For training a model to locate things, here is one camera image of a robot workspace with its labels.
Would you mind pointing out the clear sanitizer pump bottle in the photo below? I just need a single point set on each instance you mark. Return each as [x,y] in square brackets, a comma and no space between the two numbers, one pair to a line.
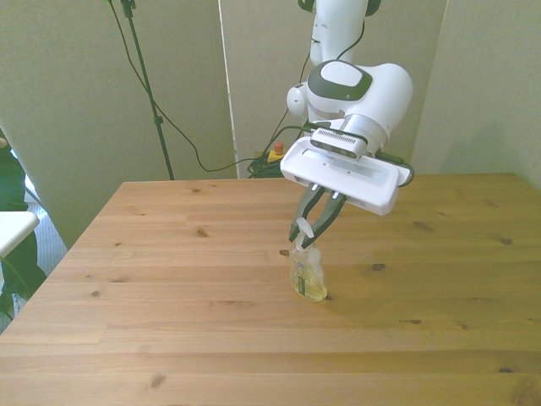
[310,275]

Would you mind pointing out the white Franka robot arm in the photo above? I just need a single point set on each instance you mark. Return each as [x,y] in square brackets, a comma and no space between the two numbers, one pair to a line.
[380,97]

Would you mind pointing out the black camera stand pole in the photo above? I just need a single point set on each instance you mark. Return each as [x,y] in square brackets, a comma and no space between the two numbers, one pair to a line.
[145,80]

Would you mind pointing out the white side table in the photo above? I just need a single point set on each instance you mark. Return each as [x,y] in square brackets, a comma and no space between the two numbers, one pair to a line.
[14,230]

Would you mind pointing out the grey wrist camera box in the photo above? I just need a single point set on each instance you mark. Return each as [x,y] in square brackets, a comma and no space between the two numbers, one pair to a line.
[338,144]

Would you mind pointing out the yellow emergency stop button box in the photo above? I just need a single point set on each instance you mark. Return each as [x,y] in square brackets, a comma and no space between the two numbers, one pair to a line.
[277,155]

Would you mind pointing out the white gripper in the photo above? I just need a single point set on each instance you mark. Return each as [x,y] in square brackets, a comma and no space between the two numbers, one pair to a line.
[359,186]

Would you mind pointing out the white partition board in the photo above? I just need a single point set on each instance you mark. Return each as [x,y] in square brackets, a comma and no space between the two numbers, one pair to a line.
[262,63]

